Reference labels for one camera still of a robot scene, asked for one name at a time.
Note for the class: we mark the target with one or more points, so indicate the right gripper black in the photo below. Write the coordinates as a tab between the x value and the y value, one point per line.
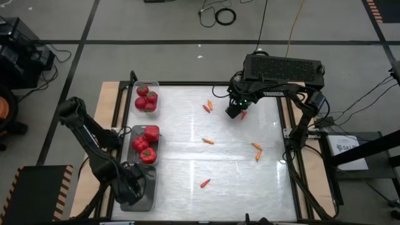
239	98

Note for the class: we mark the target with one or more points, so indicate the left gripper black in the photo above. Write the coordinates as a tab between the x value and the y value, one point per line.
129	187

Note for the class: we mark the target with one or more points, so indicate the red toy bell pepper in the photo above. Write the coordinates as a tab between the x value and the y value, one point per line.
148	155
152	133
139	144

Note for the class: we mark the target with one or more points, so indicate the red toy tomato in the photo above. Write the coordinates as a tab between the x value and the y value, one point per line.
152	97
142	91
140	103
150	107

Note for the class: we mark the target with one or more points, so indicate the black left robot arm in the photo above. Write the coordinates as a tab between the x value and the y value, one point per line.
81	125

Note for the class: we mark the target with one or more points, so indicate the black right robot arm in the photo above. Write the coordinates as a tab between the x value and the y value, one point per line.
273	93

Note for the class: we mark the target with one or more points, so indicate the gray plastic basket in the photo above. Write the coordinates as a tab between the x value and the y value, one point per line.
150	187
132	158

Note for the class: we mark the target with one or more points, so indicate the clear plastic basket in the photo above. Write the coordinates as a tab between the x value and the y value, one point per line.
155	115

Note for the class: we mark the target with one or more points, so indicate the wooden side board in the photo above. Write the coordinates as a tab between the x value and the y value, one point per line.
315	187
107	100

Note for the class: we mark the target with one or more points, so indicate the black power adapter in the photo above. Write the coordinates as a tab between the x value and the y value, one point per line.
325	122

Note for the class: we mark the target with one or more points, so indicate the black mat striped edge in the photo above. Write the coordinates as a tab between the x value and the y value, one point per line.
34	193
386	9

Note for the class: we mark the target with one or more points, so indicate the white printed box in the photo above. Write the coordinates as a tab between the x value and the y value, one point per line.
347	151

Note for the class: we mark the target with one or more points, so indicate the black stand beam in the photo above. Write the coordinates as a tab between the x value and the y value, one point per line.
365	150

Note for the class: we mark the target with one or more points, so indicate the orange black round object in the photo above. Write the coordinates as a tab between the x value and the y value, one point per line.
3	107

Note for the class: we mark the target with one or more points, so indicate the black equipment rack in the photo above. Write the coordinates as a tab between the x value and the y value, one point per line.
22	53

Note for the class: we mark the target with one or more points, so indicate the black aluminium table frame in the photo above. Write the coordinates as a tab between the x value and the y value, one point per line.
187	83

